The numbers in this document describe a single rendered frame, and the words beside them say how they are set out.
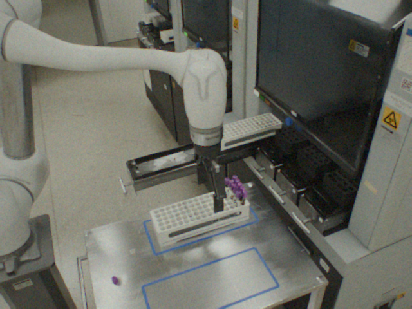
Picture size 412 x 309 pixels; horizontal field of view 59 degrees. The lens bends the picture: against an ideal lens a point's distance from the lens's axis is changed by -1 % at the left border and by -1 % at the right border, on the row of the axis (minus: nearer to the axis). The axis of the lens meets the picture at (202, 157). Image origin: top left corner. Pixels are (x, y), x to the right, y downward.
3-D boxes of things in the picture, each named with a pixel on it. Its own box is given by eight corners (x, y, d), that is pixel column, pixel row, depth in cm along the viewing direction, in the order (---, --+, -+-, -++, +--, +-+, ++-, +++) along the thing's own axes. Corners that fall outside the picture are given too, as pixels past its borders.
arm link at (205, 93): (226, 131, 92) (226, 104, 102) (226, 73, 83) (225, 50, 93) (183, 131, 93) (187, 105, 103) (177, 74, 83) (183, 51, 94)
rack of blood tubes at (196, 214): (236, 198, 126) (236, 185, 122) (250, 218, 118) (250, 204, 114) (151, 224, 118) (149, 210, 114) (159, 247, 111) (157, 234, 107)
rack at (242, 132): (269, 124, 164) (270, 112, 161) (281, 135, 157) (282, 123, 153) (208, 141, 156) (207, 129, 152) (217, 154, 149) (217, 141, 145)
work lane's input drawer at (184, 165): (273, 132, 171) (274, 116, 165) (290, 149, 161) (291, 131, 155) (117, 177, 151) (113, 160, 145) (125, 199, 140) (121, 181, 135)
